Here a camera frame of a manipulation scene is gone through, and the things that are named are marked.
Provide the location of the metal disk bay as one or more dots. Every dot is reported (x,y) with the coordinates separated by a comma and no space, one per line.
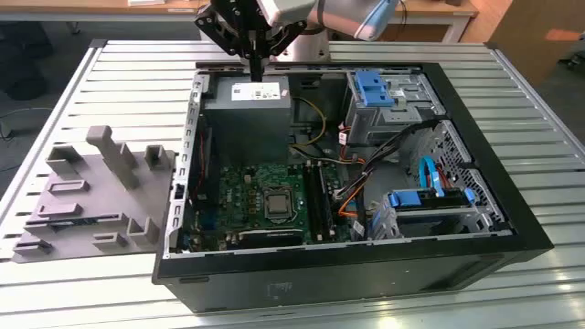
(430,214)

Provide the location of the green RAM stick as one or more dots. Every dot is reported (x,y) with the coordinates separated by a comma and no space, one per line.
(74,222)

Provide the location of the blue VGA port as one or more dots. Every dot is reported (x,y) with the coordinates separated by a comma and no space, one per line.
(208,221)

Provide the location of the wooden desk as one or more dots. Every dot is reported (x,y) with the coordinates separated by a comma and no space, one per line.
(114,8)

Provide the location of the metal drive cage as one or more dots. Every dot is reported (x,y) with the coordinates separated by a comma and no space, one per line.
(403,116)

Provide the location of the white board power connector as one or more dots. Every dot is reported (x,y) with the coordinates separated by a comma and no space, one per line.
(338,194)

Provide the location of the hard disk in blue carrier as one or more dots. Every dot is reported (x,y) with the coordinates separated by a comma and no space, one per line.
(404,200)

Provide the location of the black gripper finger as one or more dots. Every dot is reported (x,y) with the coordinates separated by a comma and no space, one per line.
(283,39)
(219,34)

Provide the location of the silver CPU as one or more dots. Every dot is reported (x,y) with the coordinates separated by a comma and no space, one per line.
(278,205)

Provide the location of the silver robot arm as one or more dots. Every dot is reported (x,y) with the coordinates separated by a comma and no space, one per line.
(339,20)

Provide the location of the black RAM slot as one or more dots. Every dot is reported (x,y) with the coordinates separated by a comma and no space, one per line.
(316,202)
(311,202)

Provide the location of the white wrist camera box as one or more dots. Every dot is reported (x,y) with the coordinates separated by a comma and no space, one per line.
(288,10)

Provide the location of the black office chair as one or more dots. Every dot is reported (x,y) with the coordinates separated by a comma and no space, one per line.
(23,58)

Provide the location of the grey power supply unit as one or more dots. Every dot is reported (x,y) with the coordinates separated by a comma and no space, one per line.
(247,130)

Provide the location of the metal locking lever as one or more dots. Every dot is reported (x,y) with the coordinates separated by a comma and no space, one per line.
(296,209)

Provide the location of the wooden cabinet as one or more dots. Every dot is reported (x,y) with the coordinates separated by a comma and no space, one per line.
(539,41)

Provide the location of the black PC case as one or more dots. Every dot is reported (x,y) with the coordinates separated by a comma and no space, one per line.
(320,284)

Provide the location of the grey parts rack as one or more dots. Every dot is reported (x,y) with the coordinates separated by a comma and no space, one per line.
(91,240)

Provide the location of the green motherboard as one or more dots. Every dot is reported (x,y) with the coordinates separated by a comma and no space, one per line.
(238,205)

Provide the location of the blue drive carrier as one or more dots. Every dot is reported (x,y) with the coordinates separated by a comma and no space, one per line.
(372,89)

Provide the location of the black graphics card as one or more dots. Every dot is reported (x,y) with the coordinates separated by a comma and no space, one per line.
(270,238)

